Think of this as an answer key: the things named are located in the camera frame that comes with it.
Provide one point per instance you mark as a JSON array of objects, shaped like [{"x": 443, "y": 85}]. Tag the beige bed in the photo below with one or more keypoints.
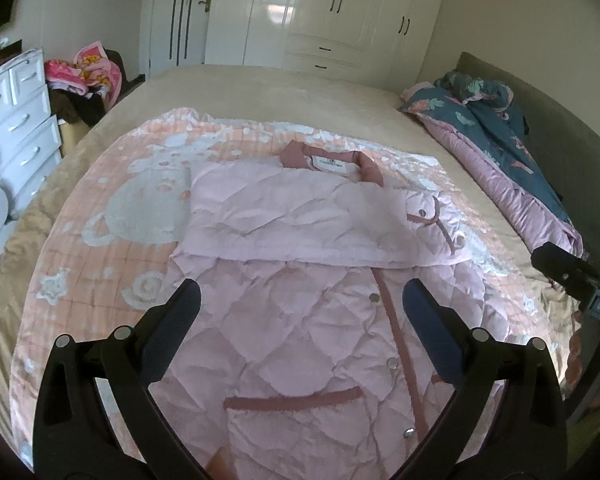
[{"x": 280, "y": 90}]

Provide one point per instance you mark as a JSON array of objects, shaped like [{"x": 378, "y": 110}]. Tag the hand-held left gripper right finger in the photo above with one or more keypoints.
[{"x": 422, "y": 310}]

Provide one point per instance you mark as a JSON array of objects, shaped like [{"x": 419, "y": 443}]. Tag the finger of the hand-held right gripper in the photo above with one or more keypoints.
[{"x": 562, "y": 265}]

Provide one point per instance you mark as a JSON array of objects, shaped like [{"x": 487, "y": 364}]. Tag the dark blue floral quilt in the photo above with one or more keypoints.
[{"x": 485, "y": 125}]

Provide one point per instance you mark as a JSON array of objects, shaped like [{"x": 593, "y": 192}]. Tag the person's right hand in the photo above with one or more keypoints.
[{"x": 582, "y": 360}]

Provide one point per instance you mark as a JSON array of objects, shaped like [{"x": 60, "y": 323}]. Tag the pink printed cloth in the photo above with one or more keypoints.
[{"x": 87, "y": 67}]

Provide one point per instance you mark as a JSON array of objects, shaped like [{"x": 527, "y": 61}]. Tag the white door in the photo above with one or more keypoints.
[{"x": 160, "y": 30}]

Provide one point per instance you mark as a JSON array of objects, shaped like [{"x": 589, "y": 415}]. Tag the white wardrobe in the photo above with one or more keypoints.
[{"x": 330, "y": 5}]

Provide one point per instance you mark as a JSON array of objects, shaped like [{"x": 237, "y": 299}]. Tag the white drawer chest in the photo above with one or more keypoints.
[{"x": 20, "y": 125}]

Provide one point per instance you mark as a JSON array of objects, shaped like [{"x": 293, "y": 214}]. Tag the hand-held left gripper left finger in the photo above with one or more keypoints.
[{"x": 182, "y": 305}]

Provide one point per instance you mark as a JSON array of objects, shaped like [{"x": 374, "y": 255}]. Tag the dark clothes pile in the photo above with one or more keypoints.
[{"x": 77, "y": 107}]

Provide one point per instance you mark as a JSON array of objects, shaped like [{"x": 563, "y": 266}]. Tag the orange printed blanket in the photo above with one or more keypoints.
[{"x": 105, "y": 270}]

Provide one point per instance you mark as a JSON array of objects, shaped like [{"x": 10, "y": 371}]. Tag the pink quilted jacket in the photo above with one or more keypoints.
[{"x": 290, "y": 280}]

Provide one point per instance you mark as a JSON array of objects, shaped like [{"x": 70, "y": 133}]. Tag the grey headboard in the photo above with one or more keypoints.
[{"x": 570, "y": 135}]

